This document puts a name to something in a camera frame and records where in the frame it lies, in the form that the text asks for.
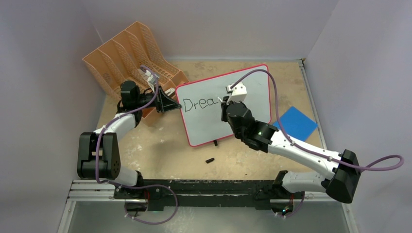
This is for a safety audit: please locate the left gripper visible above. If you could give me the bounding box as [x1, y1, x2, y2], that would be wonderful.
[135, 86, 181, 114]

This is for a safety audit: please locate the pink-framed whiteboard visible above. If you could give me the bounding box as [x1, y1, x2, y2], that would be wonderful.
[176, 64, 273, 147]

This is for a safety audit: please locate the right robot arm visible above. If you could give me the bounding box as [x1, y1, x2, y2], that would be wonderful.
[221, 96, 361, 203]

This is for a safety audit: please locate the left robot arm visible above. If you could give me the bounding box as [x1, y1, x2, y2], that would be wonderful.
[77, 81, 181, 199]

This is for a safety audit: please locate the white stapler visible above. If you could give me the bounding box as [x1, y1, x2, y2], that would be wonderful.
[165, 88, 175, 96]

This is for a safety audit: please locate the peach plastic file organizer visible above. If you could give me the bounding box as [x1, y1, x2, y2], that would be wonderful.
[82, 21, 190, 127]

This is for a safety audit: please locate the blue notebook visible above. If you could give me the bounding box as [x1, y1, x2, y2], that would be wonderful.
[280, 106, 318, 141]

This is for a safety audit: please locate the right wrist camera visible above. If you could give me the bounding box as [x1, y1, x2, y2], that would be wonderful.
[226, 82, 247, 102]

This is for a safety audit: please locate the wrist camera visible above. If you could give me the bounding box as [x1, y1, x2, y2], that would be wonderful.
[143, 70, 159, 93]
[226, 82, 247, 102]

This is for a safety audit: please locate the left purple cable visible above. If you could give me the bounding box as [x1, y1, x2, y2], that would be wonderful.
[95, 65, 179, 226]

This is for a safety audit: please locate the purple cable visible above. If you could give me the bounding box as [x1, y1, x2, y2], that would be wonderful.
[230, 68, 405, 219]
[95, 65, 179, 226]

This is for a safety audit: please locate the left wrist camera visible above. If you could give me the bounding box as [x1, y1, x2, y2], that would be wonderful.
[143, 70, 159, 93]

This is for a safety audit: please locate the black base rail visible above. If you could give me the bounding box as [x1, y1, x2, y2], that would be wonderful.
[114, 179, 303, 212]

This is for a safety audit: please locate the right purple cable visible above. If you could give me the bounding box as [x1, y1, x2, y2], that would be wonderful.
[230, 68, 405, 219]

